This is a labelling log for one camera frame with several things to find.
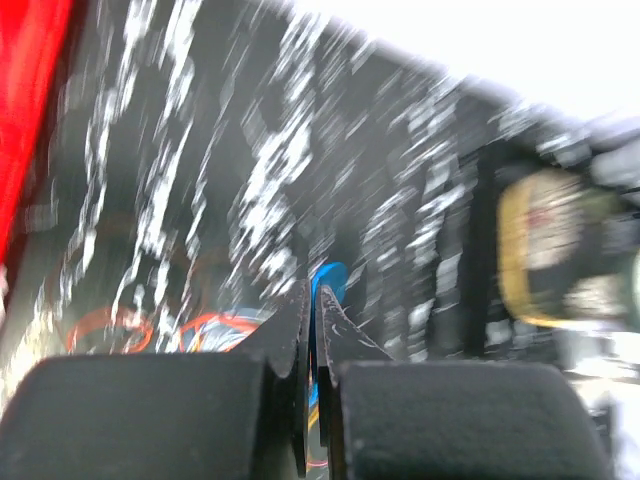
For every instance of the floral patterned cushion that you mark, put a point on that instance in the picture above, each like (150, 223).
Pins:
(568, 254)

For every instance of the red plastic compartment bin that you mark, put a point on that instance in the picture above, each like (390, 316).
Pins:
(32, 34)

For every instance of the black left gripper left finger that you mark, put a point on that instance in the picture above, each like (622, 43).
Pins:
(235, 415)

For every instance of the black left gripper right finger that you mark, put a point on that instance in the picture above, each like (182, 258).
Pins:
(445, 419)

